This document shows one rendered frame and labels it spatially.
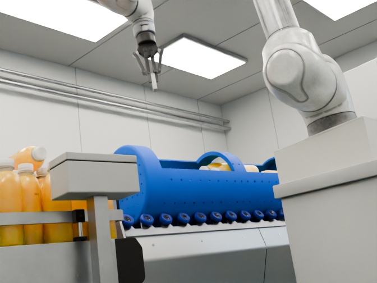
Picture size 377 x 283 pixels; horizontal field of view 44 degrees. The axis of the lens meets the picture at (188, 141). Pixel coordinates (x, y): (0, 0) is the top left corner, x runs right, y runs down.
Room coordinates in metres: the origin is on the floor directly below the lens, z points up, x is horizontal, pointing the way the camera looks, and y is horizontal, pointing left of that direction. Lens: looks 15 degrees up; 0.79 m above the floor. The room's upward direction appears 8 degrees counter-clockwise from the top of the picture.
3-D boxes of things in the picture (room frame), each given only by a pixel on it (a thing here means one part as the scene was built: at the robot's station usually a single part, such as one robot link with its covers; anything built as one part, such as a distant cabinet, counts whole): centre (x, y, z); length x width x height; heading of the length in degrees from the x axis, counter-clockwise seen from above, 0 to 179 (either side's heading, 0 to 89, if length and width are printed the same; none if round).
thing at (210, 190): (1.86, -0.09, 1.09); 0.88 x 0.28 x 0.28; 131
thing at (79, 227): (1.22, 0.31, 0.94); 0.03 x 0.02 x 0.08; 131
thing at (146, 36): (1.72, 0.11, 1.67); 0.08 x 0.07 x 0.09; 99
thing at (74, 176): (1.18, 0.25, 1.05); 0.20 x 0.10 x 0.10; 131
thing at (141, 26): (1.72, 0.12, 1.74); 0.09 x 0.09 x 0.06
